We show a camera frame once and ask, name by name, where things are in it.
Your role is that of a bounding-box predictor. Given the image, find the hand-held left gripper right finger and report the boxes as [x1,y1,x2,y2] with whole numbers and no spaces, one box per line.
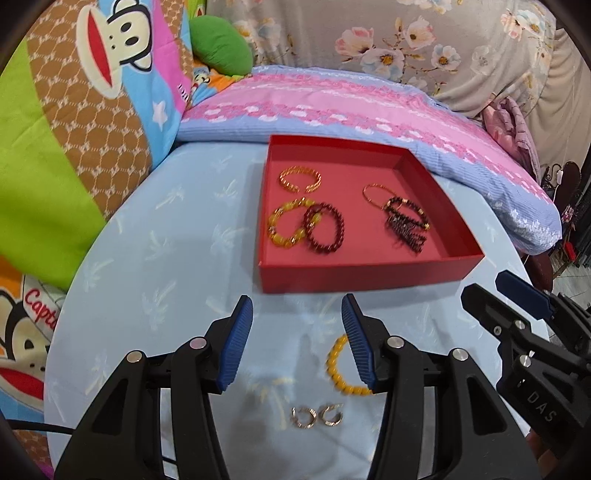
[341,293,541,480]

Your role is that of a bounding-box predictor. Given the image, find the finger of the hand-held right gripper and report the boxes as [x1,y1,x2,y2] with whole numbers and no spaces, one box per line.
[496,270,591,333]
[462,283,539,356]

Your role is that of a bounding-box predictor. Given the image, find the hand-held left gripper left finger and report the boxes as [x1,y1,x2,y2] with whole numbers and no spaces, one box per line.
[53,294,254,480]

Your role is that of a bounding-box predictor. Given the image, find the yellow orange bead bracelet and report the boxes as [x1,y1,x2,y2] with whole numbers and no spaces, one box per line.
[327,333,374,397]

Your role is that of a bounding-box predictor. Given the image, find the red cardboard box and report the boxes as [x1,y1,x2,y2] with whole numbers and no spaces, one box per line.
[257,134,485,295]

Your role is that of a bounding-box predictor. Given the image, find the purple garnet multi-strand bracelet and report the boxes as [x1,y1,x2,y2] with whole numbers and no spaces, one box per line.
[387,217,428,254]

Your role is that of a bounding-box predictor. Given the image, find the yellow crystal bead bracelet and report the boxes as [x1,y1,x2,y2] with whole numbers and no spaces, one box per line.
[268,196,319,248]

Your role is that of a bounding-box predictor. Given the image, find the dark red bead bracelet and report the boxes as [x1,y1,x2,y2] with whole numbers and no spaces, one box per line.
[302,203,346,254]

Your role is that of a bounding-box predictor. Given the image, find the black bead bracelet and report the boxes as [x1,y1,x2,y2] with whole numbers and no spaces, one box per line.
[385,196,431,234]

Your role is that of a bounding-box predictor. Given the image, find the thin gold bangle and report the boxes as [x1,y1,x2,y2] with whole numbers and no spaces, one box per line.
[362,183,402,210]

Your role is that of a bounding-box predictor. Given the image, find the gold cuff bracelet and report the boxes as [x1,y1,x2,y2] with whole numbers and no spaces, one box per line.
[278,166,322,195]

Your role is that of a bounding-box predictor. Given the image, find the light blue palm print tablecloth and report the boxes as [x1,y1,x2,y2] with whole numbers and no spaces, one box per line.
[44,138,555,480]

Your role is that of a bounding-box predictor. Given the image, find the dark brown chair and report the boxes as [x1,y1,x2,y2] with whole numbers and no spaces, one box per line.
[531,161,585,278]

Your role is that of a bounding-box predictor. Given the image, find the pink folded cloth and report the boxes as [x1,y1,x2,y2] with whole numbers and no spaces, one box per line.
[482,96,541,171]

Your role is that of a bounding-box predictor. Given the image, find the pink and blue quilt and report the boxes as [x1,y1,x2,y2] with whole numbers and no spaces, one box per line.
[175,65,564,254]

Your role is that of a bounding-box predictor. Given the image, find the monkey print blanket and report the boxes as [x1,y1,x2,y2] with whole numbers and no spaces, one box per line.
[0,0,218,430]

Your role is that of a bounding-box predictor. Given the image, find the green pillow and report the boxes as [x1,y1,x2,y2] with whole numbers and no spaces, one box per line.
[189,15,254,77]

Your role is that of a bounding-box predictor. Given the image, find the grey floral blanket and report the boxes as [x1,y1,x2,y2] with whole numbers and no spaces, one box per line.
[205,0,583,171]

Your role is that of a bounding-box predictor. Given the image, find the black cable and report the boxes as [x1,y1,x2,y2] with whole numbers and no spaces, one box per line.
[9,418,77,437]

